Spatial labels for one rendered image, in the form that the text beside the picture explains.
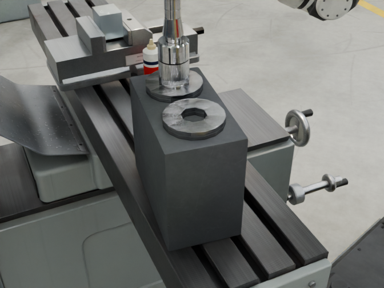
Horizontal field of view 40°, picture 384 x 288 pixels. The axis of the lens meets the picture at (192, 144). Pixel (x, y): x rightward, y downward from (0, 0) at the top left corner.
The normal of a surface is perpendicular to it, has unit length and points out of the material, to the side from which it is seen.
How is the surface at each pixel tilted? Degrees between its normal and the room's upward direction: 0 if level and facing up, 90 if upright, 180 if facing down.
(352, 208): 0
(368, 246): 0
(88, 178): 90
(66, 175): 90
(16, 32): 0
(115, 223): 90
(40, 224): 90
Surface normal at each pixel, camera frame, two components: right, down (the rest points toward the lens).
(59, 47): 0.00, -0.81
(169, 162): 0.30, 0.56
